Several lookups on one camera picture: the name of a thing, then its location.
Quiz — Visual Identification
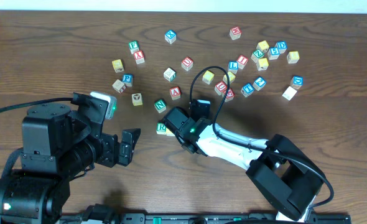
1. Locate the green R block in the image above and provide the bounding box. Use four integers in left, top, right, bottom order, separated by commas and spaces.
156, 123, 167, 135

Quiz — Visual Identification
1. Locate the yellow block O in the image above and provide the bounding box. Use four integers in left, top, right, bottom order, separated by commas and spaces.
166, 128, 175, 136

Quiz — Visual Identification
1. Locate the blue T block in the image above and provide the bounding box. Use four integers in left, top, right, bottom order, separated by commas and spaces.
241, 83, 254, 98

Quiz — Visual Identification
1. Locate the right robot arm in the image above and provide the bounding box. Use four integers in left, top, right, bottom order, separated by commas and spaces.
161, 107, 325, 222

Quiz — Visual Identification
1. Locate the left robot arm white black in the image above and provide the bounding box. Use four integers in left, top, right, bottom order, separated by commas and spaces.
0, 100, 141, 223

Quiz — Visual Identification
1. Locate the yellow picture block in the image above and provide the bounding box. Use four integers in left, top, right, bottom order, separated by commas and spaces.
132, 93, 143, 106

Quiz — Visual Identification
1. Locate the green N block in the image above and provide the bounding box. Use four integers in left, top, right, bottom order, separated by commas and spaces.
154, 99, 167, 113

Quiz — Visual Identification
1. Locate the beige red block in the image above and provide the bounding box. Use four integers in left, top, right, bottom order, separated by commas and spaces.
112, 80, 126, 93

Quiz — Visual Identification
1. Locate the blue P block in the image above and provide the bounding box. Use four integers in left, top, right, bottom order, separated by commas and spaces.
121, 73, 133, 87

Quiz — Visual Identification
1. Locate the red A block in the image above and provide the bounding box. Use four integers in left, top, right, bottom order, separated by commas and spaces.
169, 86, 181, 100

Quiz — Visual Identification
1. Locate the white grey picture block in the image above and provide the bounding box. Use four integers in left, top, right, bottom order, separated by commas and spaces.
164, 67, 176, 82

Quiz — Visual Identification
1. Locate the green F block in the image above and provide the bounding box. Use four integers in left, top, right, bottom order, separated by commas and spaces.
128, 40, 140, 54

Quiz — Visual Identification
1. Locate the red U block upper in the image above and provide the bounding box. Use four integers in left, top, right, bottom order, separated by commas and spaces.
181, 57, 193, 71

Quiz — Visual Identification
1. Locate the red u block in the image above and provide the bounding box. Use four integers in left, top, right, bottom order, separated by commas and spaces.
215, 81, 228, 95
181, 57, 193, 71

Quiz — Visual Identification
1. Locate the red U block lower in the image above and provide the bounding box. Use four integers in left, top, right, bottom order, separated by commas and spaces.
215, 81, 228, 95

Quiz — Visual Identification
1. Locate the blue X block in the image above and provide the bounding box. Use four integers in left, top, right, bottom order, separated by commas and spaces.
164, 30, 177, 44

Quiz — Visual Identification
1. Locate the blue L block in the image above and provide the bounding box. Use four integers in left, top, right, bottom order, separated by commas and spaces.
228, 61, 239, 74

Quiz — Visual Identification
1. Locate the red I block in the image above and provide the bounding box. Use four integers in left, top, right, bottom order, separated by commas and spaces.
236, 55, 249, 69

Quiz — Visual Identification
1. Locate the blue 2 block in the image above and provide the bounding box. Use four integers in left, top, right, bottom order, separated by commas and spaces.
253, 77, 267, 91

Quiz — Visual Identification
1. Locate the red block top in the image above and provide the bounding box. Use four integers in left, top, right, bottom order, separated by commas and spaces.
230, 26, 242, 40

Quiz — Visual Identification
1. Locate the green Z block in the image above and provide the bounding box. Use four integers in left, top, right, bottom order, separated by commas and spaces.
251, 49, 264, 63

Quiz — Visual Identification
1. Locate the yellow block by Z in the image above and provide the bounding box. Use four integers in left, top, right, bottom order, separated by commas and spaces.
256, 58, 269, 71

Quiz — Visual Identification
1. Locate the white blank block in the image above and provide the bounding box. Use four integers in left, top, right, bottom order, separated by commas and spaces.
282, 86, 297, 101

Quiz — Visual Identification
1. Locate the blue 5 block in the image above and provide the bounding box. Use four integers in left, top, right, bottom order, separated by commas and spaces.
267, 47, 280, 60

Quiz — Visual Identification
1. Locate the blue D block right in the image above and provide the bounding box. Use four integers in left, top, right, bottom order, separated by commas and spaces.
290, 76, 304, 90

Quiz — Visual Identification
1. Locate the blue d block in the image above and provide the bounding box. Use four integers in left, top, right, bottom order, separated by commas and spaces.
275, 41, 287, 54
290, 76, 304, 90

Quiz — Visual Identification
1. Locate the blue D block upper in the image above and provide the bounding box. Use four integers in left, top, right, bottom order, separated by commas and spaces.
275, 41, 287, 54

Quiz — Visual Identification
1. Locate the yellow 8 block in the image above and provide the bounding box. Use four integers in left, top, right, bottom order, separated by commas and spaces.
287, 51, 300, 64

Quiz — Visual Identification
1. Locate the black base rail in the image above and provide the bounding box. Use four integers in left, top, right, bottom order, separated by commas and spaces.
58, 212, 352, 224

